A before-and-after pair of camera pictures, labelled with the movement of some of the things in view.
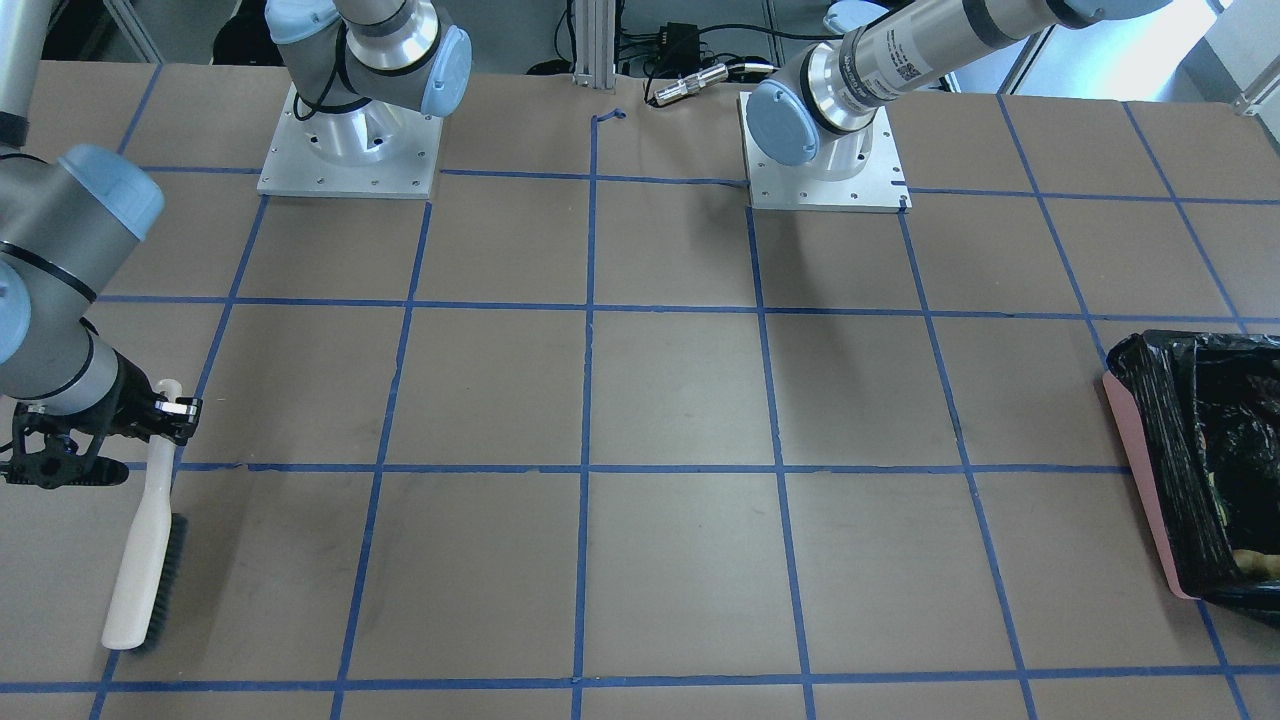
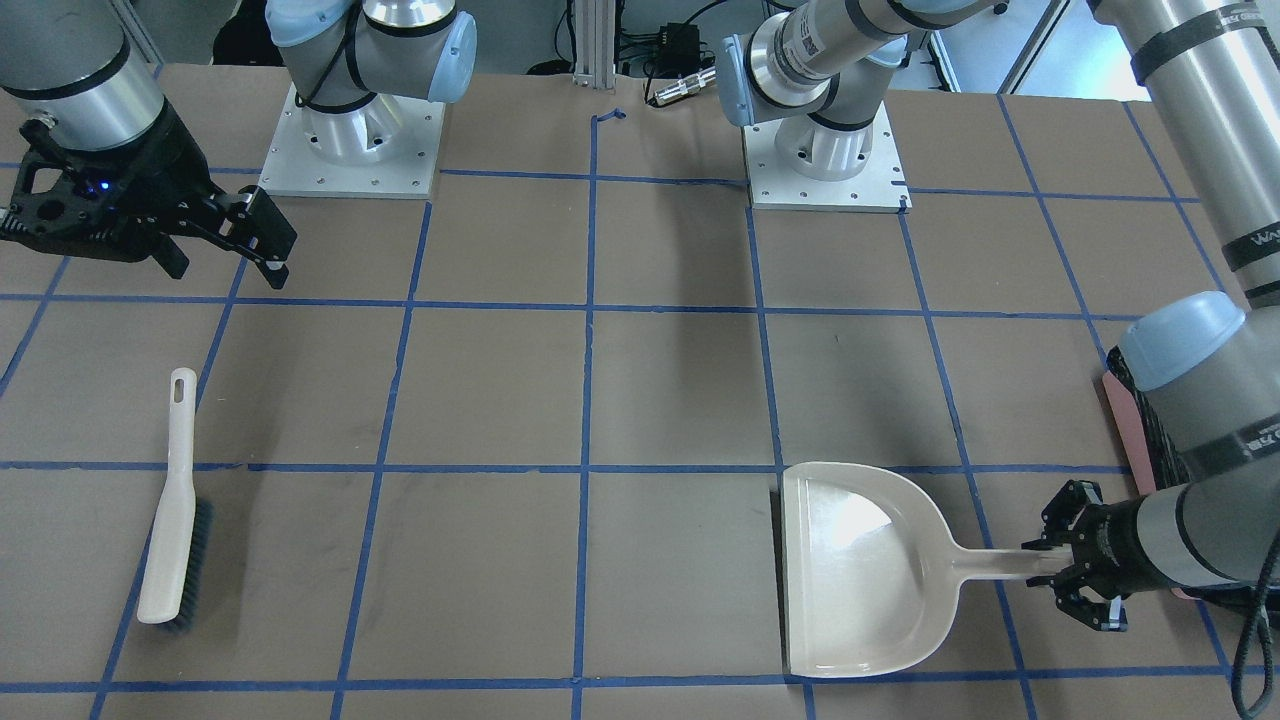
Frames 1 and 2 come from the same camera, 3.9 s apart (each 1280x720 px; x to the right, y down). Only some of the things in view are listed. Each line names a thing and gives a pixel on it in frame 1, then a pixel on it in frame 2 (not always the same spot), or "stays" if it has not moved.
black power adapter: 680,49 stays
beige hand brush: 148,581 to 179,566
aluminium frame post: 594,30 stays
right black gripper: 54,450 to 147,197
